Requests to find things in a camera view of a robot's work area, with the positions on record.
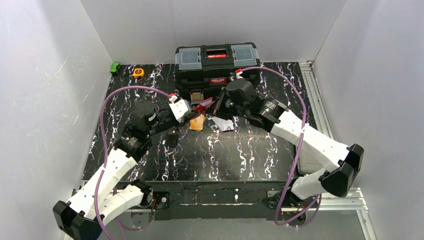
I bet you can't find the red leather card holder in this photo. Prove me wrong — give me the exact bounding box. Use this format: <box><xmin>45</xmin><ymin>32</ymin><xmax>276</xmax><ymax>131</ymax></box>
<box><xmin>193</xmin><ymin>97</ymin><xmax>215</xmax><ymax>114</ymax></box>

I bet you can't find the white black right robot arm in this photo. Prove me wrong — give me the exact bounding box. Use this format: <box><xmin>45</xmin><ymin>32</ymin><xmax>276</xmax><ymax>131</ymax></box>
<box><xmin>213</xmin><ymin>78</ymin><xmax>364</xmax><ymax>200</ymax></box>

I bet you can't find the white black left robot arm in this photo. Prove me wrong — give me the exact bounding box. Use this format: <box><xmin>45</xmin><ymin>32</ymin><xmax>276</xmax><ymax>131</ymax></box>
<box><xmin>53</xmin><ymin>99</ymin><xmax>200</xmax><ymax>240</ymax></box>

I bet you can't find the silver credit card stack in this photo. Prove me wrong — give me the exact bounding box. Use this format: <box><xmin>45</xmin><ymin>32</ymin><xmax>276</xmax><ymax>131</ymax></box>
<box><xmin>211</xmin><ymin>116</ymin><xmax>234</xmax><ymax>132</ymax></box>

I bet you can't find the black VIP card stack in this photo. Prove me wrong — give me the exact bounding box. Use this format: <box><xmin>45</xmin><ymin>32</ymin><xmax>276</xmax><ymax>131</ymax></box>
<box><xmin>165</xmin><ymin>130</ymin><xmax>179</xmax><ymax>147</ymax></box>

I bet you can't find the drill bit set case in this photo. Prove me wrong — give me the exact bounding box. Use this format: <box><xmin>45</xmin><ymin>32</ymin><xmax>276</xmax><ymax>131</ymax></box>
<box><xmin>190</xmin><ymin>92</ymin><xmax>204</xmax><ymax>105</ymax></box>

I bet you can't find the black plastic toolbox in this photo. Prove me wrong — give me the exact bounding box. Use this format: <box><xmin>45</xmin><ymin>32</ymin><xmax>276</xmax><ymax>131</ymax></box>
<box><xmin>174</xmin><ymin>42</ymin><xmax>261</xmax><ymax>100</ymax></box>

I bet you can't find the orange tape measure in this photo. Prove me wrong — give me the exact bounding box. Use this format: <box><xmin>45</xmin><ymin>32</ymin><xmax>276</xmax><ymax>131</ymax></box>
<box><xmin>132</xmin><ymin>68</ymin><xmax>145</xmax><ymax>79</ymax></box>

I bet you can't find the green small object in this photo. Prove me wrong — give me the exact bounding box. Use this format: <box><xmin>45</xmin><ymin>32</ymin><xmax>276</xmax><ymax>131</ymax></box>
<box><xmin>109</xmin><ymin>62</ymin><xmax>121</xmax><ymax>75</ymax></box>

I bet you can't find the grey plastic case lid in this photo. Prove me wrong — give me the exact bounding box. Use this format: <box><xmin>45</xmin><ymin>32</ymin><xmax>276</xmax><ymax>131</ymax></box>
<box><xmin>297</xmin><ymin>150</ymin><xmax>323</xmax><ymax>175</ymax></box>

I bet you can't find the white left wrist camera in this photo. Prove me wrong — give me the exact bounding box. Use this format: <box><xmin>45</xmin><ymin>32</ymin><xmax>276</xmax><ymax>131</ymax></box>
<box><xmin>168</xmin><ymin>93</ymin><xmax>192</xmax><ymax>123</ymax></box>

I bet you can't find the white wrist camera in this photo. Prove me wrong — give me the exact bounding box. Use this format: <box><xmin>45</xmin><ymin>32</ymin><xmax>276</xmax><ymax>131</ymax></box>
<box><xmin>230</xmin><ymin>68</ymin><xmax>243</xmax><ymax>81</ymax></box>
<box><xmin>168</xmin><ymin>93</ymin><xmax>192</xmax><ymax>123</ymax></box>

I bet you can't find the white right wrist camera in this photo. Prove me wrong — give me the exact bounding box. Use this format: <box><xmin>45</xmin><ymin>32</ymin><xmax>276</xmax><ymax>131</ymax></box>
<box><xmin>230</xmin><ymin>68</ymin><xmax>243</xmax><ymax>81</ymax></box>

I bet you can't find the black base rail with bracket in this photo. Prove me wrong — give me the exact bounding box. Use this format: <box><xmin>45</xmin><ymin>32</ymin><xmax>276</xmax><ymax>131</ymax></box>
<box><xmin>132</xmin><ymin>180</ymin><xmax>306</xmax><ymax>221</ymax></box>

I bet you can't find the aluminium frame rail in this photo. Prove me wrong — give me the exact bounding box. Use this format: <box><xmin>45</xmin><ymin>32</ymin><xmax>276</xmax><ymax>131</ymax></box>
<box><xmin>299</xmin><ymin>61</ymin><xmax>377</xmax><ymax>240</ymax></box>

